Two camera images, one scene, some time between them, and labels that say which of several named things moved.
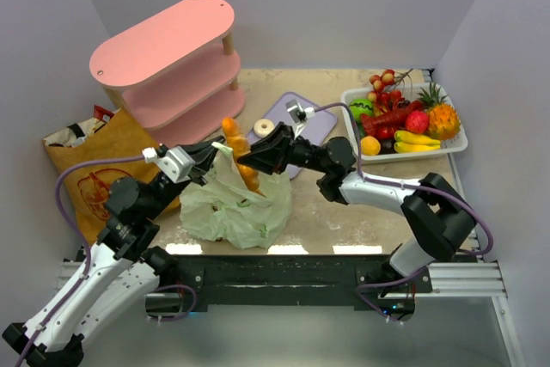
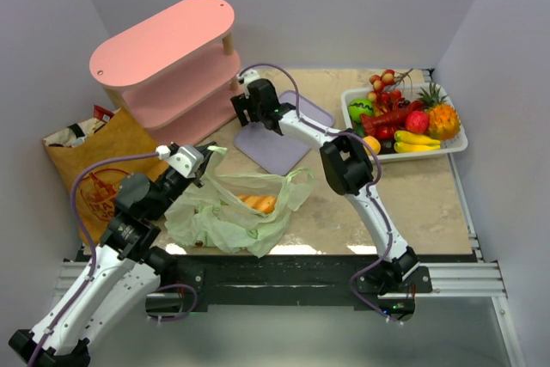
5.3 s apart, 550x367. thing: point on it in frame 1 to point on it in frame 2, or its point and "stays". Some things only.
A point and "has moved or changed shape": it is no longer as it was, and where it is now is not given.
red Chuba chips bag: [102, 114] stays
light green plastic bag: [226, 210] has moved or changed shape
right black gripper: [283, 152] to [242, 107]
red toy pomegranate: [417, 121] stays
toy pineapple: [443, 122] stays
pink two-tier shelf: [176, 75] stays
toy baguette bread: [241, 147] to [264, 204]
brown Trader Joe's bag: [87, 186] stays
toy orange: [369, 146] stays
